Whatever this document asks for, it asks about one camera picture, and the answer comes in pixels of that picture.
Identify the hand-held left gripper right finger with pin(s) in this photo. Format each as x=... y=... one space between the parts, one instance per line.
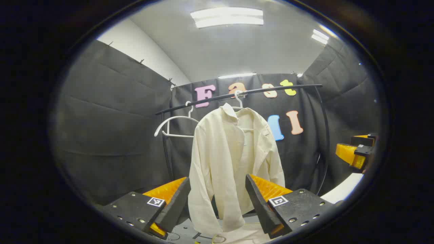
x=259 y=203

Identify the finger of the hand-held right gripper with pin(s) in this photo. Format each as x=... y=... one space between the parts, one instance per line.
x=349 y=154
x=362 y=140

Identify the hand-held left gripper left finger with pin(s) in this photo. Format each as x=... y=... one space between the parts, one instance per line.
x=176 y=203

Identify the cream white shirt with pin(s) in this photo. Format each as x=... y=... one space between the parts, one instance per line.
x=217 y=152

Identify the black metal clothes rack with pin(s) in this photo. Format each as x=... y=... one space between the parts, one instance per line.
x=305 y=86

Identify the white plastic clothes hanger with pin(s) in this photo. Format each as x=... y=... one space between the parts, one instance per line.
x=240 y=103
x=179 y=117

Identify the black backdrop cloth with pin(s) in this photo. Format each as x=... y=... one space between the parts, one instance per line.
x=112 y=135

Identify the rectangular ceiling light panel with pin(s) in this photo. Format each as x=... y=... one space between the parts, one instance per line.
x=319 y=36
x=227 y=17

